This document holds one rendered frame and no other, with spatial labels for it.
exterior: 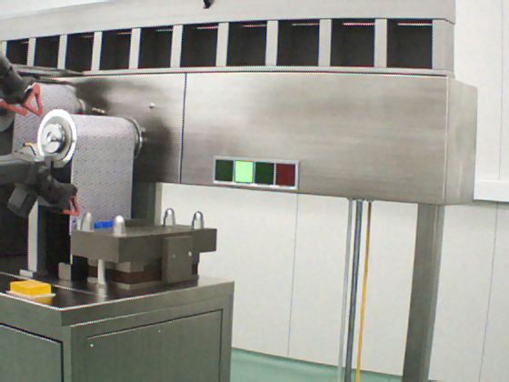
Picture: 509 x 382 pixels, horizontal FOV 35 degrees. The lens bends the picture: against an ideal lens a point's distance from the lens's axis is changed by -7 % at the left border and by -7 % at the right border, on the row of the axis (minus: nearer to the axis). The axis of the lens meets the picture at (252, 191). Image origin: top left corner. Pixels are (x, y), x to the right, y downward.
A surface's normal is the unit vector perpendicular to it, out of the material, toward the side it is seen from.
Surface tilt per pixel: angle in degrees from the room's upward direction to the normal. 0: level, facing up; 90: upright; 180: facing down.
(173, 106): 90
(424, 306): 90
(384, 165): 90
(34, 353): 90
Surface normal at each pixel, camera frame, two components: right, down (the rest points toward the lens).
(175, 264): 0.84, 0.07
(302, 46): -0.53, 0.02
